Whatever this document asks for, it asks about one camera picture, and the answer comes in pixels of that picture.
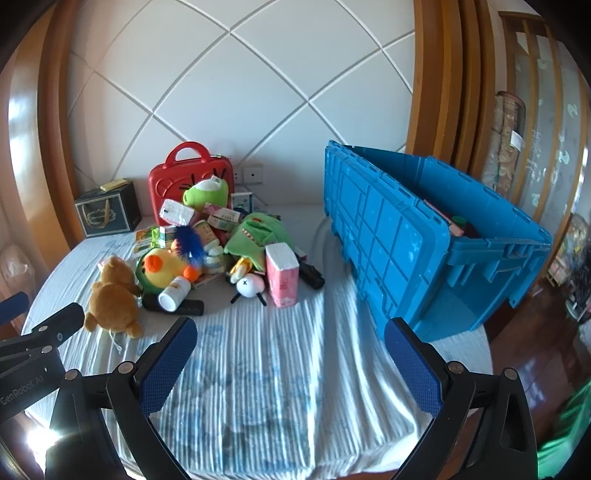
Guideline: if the blue feather toy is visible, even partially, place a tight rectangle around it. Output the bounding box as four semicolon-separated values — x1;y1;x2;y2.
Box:
174;225;206;271

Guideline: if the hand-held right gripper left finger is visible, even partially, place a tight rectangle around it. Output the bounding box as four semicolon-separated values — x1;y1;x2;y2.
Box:
46;318;199;480

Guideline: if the pink tissue pack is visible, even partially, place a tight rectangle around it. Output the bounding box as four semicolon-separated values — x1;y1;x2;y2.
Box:
265;242;301;308

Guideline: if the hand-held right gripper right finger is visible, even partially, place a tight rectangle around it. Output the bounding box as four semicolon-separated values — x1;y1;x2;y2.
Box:
384;316;543;480

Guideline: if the blue plastic storage crate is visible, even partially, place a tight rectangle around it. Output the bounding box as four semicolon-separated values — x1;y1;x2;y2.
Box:
322;140;553;343

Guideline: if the dark gift box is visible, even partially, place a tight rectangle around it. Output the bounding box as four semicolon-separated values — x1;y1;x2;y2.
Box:
75;181;143;238

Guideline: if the red toy suitcase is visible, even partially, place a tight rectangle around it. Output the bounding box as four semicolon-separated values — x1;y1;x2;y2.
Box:
148;142;234;228

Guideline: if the black cylinder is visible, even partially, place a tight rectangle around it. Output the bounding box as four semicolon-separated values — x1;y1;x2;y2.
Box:
141;293;205;317

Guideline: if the yellow duck plush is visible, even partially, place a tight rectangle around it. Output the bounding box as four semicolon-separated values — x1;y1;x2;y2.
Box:
135;248;204;292

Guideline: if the green snack packet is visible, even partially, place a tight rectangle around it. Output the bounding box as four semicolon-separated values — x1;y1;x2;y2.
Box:
134;226;178;254

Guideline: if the green frog plush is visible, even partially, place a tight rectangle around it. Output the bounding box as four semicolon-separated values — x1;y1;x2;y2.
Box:
182;174;230;210

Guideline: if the wooden framed padded headboard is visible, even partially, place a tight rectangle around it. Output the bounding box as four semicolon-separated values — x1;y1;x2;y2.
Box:
0;0;499;250

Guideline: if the brown bear plush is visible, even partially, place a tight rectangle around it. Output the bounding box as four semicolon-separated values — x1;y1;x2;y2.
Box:
83;257;144;339

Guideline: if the green cloth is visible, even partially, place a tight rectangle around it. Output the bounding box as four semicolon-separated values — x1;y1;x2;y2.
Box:
538;378;591;478

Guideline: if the black folded umbrella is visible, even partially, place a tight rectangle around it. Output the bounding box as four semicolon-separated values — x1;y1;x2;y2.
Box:
295;261;325;291

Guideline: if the green dinosaur plush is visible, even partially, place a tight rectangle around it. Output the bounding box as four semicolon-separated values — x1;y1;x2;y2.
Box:
225;212;293;259

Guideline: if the white plastic bottle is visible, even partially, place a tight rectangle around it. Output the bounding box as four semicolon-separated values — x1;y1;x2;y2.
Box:
158;276;191;313

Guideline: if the pink white medicine box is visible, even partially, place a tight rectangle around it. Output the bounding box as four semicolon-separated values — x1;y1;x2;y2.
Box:
202;203;241;232

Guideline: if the wooden frame glass door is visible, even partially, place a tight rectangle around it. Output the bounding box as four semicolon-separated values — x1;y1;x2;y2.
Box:
499;9;591;278

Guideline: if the white sheep plush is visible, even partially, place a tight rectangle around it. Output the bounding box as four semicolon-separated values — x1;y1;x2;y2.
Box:
230;272;269;306

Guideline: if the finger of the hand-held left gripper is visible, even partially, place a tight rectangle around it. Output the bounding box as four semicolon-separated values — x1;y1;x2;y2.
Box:
0;292;30;325
0;302;86;361

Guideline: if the rolled patterned blanket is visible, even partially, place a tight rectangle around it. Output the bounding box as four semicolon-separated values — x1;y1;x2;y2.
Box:
482;91;527;195

